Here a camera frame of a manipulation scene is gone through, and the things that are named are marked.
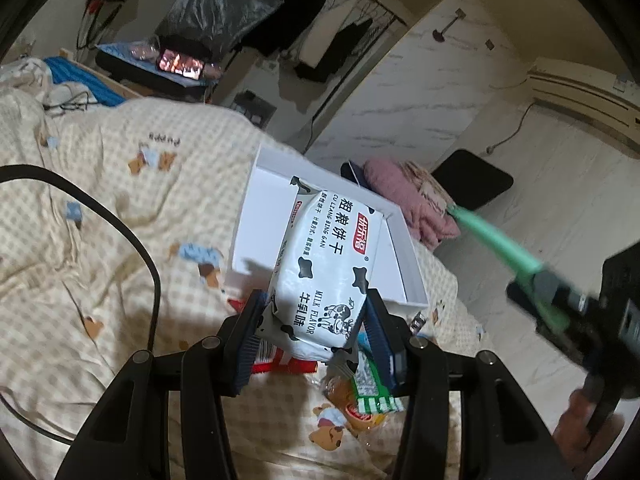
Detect blue striped towel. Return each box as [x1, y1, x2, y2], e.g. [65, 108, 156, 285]
[42, 55, 127, 107]

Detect person's right hand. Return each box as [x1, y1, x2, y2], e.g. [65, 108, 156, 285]
[554, 389, 627, 462]

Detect grey electronic device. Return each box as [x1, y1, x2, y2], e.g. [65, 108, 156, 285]
[231, 90, 277, 129]

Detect white hanging garment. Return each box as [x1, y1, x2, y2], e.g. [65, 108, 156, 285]
[295, 4, 362, 70]

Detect thin black charging cables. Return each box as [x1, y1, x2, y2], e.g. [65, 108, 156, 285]
[42, 91, 98, 118]

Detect white cardboard box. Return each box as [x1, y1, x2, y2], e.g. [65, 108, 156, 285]
[224, 144, 430, 310]

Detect dark blue folder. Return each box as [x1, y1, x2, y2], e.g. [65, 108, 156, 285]
[341, 159, 372, 187]

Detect green striped lollipop packet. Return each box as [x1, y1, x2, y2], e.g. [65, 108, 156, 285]
[350, 347, 407, 413]

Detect beige striped cloth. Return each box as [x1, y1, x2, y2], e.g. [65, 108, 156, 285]
[404, 160, 453, 211]

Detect thick black cable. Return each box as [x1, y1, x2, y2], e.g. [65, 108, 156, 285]
[0, 164, 162, 447]

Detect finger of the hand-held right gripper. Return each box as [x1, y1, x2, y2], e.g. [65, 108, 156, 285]
[506, 269, 599, 332]

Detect wooden bed frame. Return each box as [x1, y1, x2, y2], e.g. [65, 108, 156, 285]
[59, 48, 148, 102]

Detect red snack packet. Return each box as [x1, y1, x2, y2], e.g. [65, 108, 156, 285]
[251, 339, 321, 377]

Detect yellow bread bun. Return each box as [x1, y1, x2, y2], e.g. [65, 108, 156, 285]
[319, 372, 383, 438]

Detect black hanging garment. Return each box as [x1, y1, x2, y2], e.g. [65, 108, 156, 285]
[295, 16, 375, 84]

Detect black stool with blue mat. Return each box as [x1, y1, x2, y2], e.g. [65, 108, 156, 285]
[94, 41, 223, 102]

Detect black hanging jacket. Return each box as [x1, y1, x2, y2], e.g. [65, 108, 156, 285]
[261, 0, 332, 57]

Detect grey power cord with plug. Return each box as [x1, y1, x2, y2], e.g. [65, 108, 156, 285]
[486, 101, 537, 155]

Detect black wall hook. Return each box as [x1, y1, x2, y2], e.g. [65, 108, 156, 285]
[431, 8, 467, 42]

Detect clear plastic bag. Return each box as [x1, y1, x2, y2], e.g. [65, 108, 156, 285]
[154, 0, 285, 63]

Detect white cow-print biscuit packet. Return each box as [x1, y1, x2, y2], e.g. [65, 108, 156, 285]
[256, 175, 387, 362]

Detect white air conditioner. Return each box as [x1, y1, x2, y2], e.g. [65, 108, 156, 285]
[526, 56, 640, 132]

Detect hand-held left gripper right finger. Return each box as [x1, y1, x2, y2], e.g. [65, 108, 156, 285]
[364, 291, 576, 480]

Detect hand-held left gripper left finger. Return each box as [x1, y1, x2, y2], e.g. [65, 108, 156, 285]
[55, 289, 271, 480]

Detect mint green tube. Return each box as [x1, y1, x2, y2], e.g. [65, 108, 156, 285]
[449, 204, 553, 286]

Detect phone showing video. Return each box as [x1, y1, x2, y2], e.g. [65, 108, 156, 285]
[156, 48, 207, 80]

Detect pink fluffy cloth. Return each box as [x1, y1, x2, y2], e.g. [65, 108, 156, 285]
[362, 156, 462, 252]

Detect black office chair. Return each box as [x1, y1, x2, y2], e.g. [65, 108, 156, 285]
[431, 149, 516, 212]

